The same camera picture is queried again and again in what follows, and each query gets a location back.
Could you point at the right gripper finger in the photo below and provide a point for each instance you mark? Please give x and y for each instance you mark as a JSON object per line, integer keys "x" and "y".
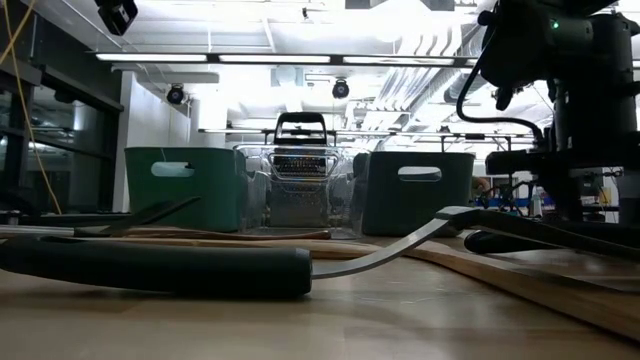
{"x": 562, "y": 197}

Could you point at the dark wooden spoon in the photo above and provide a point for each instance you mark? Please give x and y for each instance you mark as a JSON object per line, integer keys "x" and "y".
{"x": 250, "y": 234}

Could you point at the slotted bamboo spatula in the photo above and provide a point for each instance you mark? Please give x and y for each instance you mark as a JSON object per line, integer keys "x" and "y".
{"x": 225, "y": 243}

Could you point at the green plastic bin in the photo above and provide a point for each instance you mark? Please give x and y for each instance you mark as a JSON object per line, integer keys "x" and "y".
{"x": 200, "y": 200}

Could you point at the black flared slotted spatula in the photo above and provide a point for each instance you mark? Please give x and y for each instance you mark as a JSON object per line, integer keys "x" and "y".
{"x": 150, "y": 215}

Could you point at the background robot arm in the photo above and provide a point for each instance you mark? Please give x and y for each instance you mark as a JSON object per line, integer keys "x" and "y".
{"x": 510, "y": 197}

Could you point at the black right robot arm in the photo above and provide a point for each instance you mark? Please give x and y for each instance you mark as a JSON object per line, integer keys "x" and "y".
{"x": 575, "y": 50}

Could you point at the person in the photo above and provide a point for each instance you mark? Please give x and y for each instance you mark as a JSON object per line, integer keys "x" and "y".
{"x": 481, "y": 187}

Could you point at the blue plastic bin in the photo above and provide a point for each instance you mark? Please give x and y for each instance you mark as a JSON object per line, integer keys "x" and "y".
{"x": 415, "y": 210}

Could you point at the black ceiling spotlight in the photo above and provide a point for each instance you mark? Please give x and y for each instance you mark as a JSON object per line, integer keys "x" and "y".
{"x": 175, "y": 94}
{"x": 340, "y": 89}

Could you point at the metal box grater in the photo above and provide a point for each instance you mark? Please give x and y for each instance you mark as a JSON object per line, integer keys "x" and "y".
{"x": 300, "y": 120}

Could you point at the clear plastic container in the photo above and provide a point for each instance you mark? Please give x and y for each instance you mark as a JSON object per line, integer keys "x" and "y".
{"x": 250, "y": 200}

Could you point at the overhead LED light bar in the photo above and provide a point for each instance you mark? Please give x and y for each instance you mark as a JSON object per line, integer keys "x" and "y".
{"x": 212, "y": 58}

